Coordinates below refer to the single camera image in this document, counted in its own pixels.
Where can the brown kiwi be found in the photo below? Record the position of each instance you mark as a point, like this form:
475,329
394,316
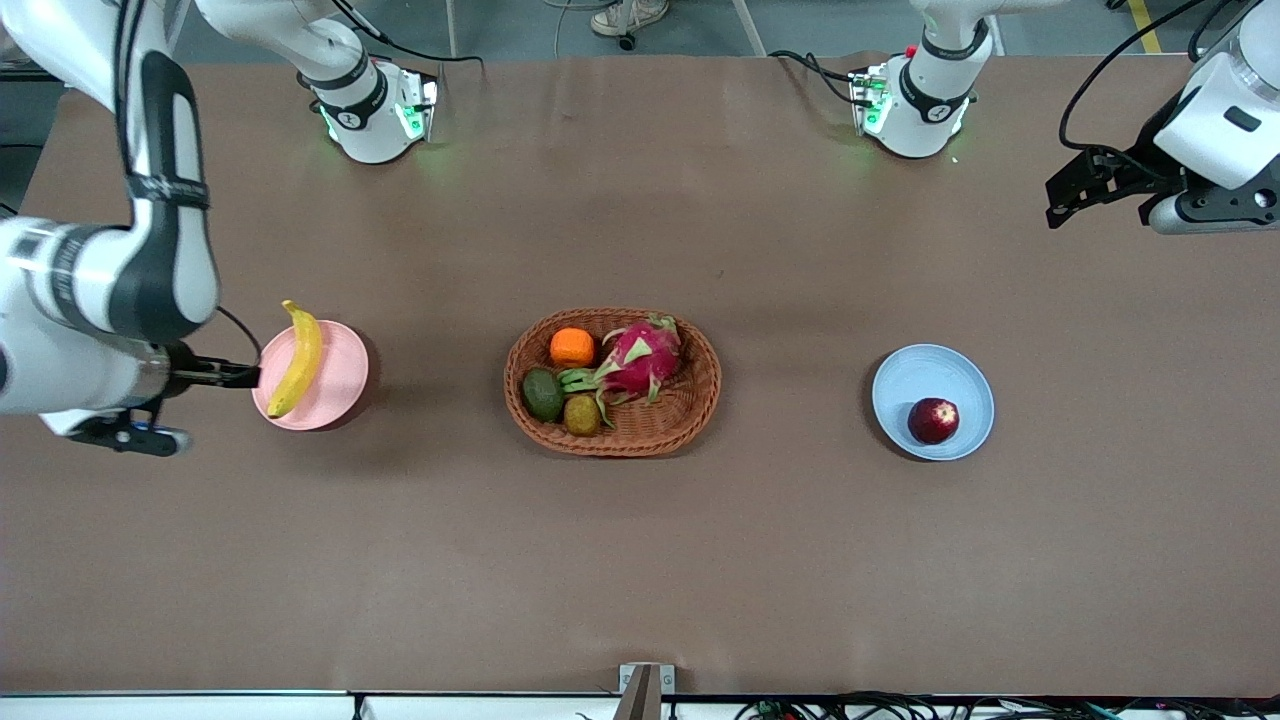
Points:
582,415

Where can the metal table bracket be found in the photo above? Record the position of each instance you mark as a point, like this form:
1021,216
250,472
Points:
645,690

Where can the red apple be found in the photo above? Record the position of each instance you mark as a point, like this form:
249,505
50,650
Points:
933,421

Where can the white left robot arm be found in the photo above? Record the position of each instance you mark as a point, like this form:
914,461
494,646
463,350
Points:
915,110

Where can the yellow banana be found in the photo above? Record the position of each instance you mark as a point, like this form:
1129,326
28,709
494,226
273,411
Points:
300,360

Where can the orange fruit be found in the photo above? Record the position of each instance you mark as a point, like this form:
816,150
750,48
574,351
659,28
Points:
572,348

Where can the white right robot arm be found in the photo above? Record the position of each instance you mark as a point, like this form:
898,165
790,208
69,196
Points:
60,280

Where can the pink plate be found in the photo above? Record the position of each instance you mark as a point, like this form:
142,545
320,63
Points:
340,385

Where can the brown wicker basket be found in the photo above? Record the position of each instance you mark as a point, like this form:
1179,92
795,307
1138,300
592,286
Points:
690,400

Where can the green avocado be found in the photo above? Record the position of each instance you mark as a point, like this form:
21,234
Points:
543,395

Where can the light blue plate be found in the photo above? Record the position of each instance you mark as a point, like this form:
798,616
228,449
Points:
915,375

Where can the beige shoe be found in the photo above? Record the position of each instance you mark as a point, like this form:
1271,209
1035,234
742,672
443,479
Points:
628,15

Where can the pink dragon fruit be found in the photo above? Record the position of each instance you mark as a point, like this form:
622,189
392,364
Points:
640,360

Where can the white table edge rail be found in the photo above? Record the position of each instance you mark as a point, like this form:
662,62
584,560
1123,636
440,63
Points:
200,706

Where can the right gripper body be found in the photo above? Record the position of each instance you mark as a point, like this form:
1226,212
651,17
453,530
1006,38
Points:
183,364

